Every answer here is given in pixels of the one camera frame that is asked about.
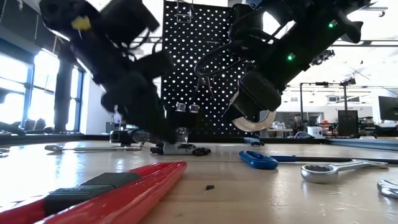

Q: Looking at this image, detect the double-prong wire pegboard hook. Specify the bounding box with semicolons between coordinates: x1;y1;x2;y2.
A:
175;0;195;24

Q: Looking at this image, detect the white box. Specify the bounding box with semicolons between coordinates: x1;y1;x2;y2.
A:
306;126;324;139

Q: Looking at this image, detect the red utility knife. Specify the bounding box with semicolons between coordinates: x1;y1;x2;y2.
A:
0;161;188;224

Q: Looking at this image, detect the wire pegboard tool bracket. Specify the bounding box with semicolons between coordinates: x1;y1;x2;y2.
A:
195;76;215;100

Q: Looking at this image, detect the black computer monitor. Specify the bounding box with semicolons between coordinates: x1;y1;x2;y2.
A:
377;95;398;122

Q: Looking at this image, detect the black aluminium table frame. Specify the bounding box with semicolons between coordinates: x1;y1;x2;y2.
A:
0;133;330;146

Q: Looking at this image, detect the white tape roll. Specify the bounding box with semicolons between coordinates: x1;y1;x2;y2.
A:
231;108;277;133

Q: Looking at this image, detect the small black pegboard shelf bin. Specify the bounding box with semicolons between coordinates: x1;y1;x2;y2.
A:
167;108;205;141

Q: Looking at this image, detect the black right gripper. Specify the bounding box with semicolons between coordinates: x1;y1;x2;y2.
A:
223;72;282;123

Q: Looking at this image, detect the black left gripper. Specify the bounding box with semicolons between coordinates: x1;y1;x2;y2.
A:
101;51;177;144

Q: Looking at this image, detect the dark building column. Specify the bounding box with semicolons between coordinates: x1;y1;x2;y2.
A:
53;46;76;134

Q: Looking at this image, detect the blue T-handle hex key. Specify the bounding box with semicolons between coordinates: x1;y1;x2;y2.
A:
238;150;398;170

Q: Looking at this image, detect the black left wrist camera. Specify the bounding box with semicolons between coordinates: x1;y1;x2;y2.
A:
99;0;161;45

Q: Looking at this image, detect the black metal stand frame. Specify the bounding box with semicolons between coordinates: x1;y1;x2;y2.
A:
298;81;348;135

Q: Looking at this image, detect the small black perforated panel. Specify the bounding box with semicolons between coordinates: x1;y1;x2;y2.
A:
337;109;360;137

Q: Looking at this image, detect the blue board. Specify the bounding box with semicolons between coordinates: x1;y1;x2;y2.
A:
325;138;398;152

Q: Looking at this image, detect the black ceiling spotlight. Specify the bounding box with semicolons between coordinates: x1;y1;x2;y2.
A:
310;49;336;66

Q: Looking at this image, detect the black perforated pegboard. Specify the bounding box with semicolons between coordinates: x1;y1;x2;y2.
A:
163;0;265;139

